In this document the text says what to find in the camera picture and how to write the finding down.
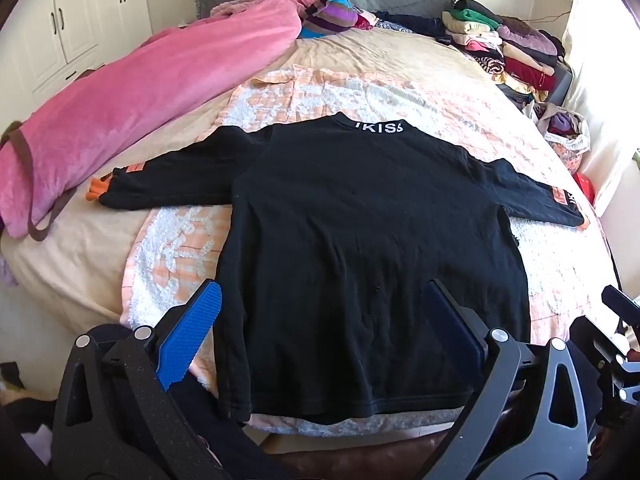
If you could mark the pink plush quilt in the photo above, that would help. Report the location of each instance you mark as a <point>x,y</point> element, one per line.
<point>125,95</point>

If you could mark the plastic bag with clothes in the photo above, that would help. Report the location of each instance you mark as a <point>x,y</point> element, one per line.
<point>575,142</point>

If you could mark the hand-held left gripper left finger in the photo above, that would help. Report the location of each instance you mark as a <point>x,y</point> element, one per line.
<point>190,335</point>

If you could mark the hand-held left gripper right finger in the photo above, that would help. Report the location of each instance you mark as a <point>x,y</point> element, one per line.
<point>450,330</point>

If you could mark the white curtain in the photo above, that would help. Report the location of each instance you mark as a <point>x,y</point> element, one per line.
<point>600,60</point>

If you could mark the red packet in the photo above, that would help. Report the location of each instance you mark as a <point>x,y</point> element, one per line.
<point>585,187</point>

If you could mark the pile of folded clothes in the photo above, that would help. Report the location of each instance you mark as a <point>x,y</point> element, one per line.
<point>515,45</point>

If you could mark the peach blanket with white bear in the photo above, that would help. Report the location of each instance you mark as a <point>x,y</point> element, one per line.
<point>310,95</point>

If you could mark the colourful striped cloth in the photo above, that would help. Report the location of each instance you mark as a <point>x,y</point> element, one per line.
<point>335,15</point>

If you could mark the black sweatshirt with orange patches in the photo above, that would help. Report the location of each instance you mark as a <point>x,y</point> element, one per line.
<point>350,235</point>

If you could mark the dark navy garment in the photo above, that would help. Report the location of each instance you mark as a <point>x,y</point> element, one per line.
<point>410,22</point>

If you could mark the white wardrobe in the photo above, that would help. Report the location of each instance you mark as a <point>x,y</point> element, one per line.
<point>75,10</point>

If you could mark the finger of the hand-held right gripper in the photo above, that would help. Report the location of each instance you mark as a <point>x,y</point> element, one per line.
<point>620,301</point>

